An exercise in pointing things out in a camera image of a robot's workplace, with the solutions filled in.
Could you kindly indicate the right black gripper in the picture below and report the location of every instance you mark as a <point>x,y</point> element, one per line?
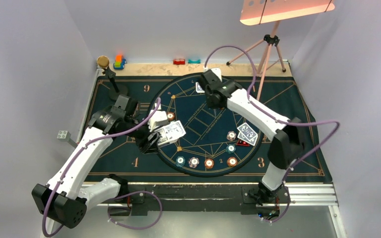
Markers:
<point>211,105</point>

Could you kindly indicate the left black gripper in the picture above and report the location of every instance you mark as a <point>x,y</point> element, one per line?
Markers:
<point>146,146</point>

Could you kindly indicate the blue playing card deck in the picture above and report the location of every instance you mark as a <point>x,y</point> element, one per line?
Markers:
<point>170,133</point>

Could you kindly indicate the green poker chip stack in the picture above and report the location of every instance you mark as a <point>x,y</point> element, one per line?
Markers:
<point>180,161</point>

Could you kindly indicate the pink white poker chip stack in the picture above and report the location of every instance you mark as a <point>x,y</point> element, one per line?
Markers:
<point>193,162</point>

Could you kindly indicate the red triangular button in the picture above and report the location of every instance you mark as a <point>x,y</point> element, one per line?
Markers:
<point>241,143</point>

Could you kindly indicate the orange red poker chip stack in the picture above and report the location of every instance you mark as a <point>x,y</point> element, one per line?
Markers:
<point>209,163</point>

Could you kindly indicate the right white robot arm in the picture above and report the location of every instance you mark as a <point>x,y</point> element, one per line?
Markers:
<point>287,141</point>

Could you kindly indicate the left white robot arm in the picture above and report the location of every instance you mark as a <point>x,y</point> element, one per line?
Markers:
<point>62,201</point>

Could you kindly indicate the teal toy block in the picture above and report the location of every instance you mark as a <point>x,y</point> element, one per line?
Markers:
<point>194,61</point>

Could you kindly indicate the round blue poker mat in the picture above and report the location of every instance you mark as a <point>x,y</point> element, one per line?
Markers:
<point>206,132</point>

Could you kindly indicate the red toy block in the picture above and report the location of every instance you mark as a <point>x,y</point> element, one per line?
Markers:
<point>179,61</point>

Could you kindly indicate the colourful toy block stack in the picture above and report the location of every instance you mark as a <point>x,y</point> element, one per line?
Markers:
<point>120,62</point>

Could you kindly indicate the grey lego brick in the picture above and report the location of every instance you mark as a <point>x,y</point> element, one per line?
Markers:
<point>63,135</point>

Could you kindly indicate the gold round knob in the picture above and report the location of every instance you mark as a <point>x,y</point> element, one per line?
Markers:
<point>103,61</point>

